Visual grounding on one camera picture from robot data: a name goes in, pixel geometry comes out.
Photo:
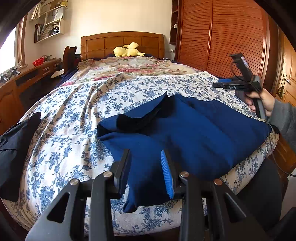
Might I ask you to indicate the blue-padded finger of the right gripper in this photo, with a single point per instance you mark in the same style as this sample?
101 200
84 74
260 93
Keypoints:
225 80

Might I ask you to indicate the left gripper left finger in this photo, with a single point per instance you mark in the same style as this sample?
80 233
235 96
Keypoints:
64 217

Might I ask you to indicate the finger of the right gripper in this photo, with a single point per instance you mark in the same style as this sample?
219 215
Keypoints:
231 86

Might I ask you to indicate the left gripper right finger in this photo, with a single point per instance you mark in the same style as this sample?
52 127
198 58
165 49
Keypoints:
210 210

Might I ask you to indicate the navy blue suit jacket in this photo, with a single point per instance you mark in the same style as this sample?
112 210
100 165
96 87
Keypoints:
206 138

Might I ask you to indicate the grey right sleeve forearm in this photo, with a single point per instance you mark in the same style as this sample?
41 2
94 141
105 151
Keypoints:
283 117

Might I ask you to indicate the person's right hand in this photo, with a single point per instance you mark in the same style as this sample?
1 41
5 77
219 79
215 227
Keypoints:
265 97

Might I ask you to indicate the black tag on door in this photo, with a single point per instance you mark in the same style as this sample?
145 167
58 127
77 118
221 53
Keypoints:
281 92

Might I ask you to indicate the wooden room door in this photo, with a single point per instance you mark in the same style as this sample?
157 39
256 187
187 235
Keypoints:
284 155

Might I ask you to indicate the wooden louvered wardrobe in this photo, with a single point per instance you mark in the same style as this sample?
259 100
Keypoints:
207 33

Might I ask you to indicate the person's dark trouser leg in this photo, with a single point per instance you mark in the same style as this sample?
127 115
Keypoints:
262 196

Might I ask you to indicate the blue floral bed sheet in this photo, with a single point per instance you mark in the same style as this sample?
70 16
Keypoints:
66 146

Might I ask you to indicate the folded black garment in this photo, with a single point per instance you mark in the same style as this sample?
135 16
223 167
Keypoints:
15 143

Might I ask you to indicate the yellow plush toy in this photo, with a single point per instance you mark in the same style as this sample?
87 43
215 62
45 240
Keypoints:
127 50

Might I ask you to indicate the wooden bed headboard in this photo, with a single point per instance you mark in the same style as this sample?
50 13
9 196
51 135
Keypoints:
100 45

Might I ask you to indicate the pink floral quilt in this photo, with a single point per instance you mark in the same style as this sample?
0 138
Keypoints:
129 67

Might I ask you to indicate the long wooden desk cabinet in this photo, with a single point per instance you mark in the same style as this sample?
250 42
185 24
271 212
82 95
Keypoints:
12 108

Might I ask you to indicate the dark wooden chair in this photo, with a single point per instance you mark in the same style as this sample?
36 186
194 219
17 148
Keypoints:
70 61

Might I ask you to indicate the black devices on desk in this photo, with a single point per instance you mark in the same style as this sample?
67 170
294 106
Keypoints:
6 76

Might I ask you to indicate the metal door handle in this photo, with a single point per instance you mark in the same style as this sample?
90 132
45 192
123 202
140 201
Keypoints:
285 82

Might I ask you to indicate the window with wooden frame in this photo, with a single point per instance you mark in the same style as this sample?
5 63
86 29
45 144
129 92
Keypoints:
13 49

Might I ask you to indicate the white wall shelf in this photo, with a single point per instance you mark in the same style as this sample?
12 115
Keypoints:
48 17

